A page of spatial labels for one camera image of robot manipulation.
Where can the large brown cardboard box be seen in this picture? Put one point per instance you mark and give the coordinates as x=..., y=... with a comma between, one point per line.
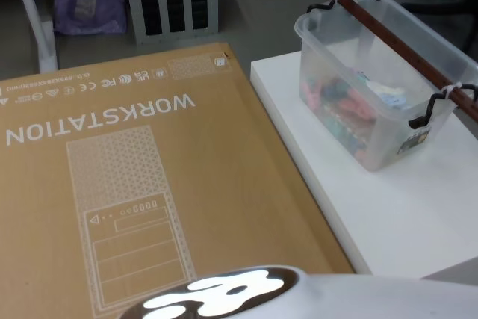
x=224, y=147

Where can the robot white glossy body shell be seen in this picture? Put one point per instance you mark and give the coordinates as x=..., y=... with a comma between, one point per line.
x=354, y=296

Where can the white stand post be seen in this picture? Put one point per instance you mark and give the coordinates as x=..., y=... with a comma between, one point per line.
x=35, y=24

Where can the dark label sticker on bin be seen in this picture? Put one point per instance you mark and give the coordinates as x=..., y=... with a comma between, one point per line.
x=413, y=141

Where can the clear plastic storage bin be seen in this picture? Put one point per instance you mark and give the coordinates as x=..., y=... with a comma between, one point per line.
x=328, y=39

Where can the long brown wooden rod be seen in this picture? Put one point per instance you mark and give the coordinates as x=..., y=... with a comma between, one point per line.
x=393, y=43

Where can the pile of colourful small items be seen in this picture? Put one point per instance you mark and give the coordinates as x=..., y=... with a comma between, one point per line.
x=343, y=106

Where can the purple plastic bag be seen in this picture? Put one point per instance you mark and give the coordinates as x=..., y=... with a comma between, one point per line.
x=89, y=12

